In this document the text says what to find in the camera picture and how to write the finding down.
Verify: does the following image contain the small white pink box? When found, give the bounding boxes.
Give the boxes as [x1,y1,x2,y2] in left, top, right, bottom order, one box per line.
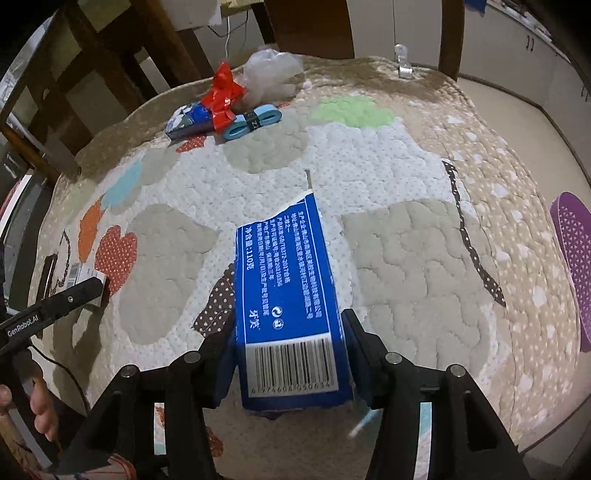
[57,263,107,308]

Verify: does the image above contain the blue toothpaste box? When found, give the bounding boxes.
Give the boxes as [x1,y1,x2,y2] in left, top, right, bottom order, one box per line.
[233,191,353,412]

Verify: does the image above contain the purple perforated waste basket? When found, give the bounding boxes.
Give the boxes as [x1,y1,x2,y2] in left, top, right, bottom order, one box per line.
[550,191,591,352]

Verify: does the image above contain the blue white tissue pack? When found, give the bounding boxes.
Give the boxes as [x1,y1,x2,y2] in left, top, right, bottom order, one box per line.
[164,102,213,141]

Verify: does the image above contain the red foil snack wrapper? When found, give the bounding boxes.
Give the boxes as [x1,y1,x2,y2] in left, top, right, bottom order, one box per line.
[200,62,245,133]

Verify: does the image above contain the clear plastic bag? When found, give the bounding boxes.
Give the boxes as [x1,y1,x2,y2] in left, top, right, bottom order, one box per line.
[238,48,304,110]

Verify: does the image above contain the grey kitchen cabinets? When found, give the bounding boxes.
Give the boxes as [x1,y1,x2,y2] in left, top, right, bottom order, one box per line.
[345,0,591,163]

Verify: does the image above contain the person left hand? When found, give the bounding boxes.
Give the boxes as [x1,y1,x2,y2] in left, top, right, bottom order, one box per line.
[29,369,58,442]

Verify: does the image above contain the quilted patchwork table cover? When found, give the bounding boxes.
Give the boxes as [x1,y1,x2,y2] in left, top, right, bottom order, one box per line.
[37,58,579,479]

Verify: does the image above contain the dark wooden chair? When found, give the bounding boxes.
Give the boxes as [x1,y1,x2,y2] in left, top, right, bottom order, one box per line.
[263,1,465,80]
[1,1,213,183]

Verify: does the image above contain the clear plastic table clip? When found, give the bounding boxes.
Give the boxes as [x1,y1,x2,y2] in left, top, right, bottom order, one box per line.
[394,44,414,80]

